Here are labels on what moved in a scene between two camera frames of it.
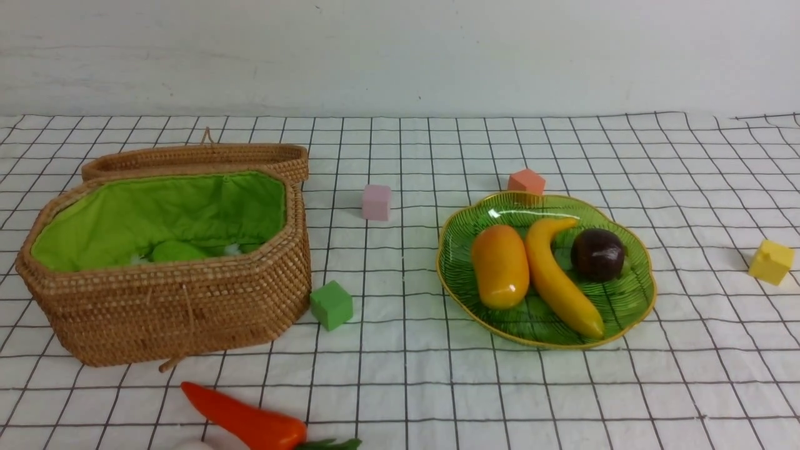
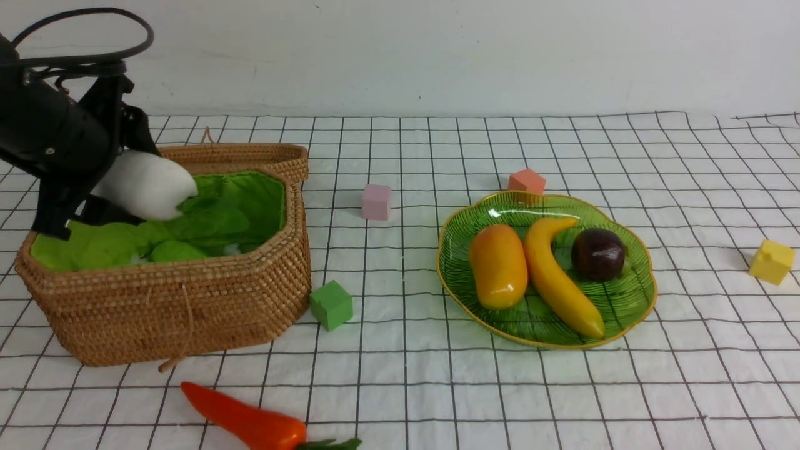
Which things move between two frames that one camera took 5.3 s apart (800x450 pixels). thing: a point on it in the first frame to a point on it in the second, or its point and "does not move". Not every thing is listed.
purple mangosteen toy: x=597 y=254 does not move
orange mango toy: x=501 y=260 does not move
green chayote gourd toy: x=175 y=250 does not move
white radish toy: x=195 y=445 to x=148 y=185
